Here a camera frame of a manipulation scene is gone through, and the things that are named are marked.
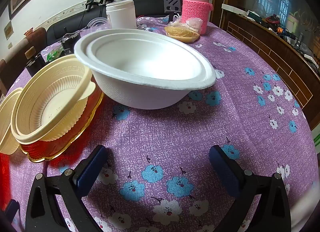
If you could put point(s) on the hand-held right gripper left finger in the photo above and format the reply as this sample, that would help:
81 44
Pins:
91 169

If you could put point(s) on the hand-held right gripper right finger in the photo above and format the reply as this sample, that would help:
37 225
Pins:
225 169

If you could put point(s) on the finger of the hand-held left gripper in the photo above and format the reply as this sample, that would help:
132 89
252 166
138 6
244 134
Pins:
11 213

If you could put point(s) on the large red scalloped plate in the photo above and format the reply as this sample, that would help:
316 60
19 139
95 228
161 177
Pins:
5 169

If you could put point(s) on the red plate with gold rim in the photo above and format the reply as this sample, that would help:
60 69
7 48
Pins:
50 149

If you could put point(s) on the cream plastic bowl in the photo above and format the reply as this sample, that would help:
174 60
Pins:
50 102
7 122

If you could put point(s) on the purple floral tablecloth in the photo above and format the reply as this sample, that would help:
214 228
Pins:
162 134

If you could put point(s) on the green printed box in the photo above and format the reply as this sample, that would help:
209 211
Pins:
317 139

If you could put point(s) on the dark bottle with gold cap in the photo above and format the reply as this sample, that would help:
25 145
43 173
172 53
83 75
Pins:
35 64

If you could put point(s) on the green packet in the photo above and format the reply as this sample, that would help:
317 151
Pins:
53 56

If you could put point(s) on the black ink bottle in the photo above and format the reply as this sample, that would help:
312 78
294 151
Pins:
68 44

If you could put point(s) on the wooden cabinet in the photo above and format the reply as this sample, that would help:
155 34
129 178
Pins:
262 39

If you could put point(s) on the yellow dish with plastic bag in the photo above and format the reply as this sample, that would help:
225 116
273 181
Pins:
182 37

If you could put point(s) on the brown sofa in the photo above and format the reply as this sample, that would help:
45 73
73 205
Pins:
37 34

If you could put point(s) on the pink thermos with knitted sleeve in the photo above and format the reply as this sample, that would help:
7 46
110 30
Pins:
195 10

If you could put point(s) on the black sofa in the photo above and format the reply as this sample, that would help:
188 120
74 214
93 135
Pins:
150 6

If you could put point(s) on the black slotted spatula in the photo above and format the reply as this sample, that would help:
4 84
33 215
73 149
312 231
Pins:
172 2

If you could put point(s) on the yellow wall sign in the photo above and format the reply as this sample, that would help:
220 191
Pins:
8 30

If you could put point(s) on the black camera equipment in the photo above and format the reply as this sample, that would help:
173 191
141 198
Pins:
97 1

